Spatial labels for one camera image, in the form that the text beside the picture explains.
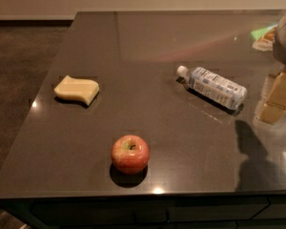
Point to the yellow sponge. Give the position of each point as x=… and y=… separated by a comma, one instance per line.
x=77, y=89

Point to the red apple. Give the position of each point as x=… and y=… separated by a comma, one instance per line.
x=130, y=154

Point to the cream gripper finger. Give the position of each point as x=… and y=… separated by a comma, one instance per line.
x=273, y=98

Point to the clear plastic water bottle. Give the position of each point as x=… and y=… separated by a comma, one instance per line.
x=218, y=88

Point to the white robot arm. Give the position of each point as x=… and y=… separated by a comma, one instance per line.
x=279, y=45

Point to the green snack packet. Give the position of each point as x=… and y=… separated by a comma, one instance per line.
x=263, y=38

